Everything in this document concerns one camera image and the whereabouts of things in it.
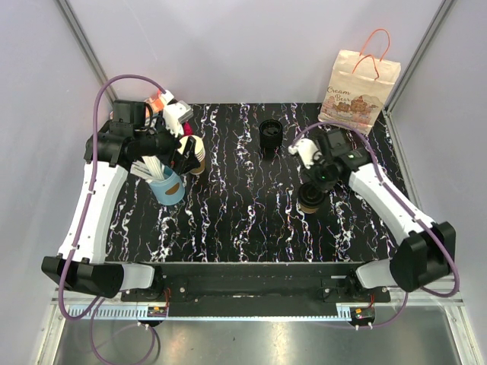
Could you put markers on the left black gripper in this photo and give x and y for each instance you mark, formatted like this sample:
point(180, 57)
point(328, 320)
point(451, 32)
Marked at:
point(186, 162)

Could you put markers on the aluminium frame rail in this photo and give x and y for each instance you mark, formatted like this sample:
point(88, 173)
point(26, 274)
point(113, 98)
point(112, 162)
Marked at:
point(300, 321)

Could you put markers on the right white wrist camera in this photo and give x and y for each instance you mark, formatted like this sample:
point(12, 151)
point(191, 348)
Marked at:
point(307, 151)

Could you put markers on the stack of paper coffee cups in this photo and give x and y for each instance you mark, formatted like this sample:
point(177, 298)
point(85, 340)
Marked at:
point(200, 153)

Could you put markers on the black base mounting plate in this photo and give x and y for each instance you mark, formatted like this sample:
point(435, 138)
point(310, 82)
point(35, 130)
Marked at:
point(241, 291)

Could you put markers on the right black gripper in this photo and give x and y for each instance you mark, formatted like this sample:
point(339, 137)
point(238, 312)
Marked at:
point(325, 185)

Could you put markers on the stack of black cup lids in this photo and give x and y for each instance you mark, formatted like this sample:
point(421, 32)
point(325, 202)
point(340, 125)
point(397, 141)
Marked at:
point(270, 134)

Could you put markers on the single brown paper cup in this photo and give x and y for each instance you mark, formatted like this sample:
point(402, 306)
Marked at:
point(309, 209)

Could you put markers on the black coffee cup lid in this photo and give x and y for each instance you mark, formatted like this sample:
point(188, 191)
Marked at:
point(310, 195)

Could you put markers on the colourful rabbit print cloth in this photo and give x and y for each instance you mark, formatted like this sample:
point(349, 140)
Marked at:
point(152, 104)

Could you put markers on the light blue straw holder cup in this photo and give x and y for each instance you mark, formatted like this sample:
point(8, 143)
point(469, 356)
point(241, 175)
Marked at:
point(170, 190)

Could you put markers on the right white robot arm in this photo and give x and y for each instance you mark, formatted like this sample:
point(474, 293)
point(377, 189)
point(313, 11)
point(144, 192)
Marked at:
point(426, 248)

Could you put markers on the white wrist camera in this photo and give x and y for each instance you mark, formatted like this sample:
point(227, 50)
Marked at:
point(175, 113)
point(307, 151)

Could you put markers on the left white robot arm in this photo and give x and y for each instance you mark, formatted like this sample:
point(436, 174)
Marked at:
point(80, 264)

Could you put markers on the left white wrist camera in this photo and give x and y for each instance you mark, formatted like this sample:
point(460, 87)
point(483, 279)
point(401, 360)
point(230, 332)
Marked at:
point(175, 113)

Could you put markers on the red folded cloth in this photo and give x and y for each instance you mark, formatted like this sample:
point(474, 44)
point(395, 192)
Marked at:
point(187, 129)

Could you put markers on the beige paper takeout bag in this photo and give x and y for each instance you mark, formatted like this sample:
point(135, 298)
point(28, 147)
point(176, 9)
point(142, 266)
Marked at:
point(359, 86)

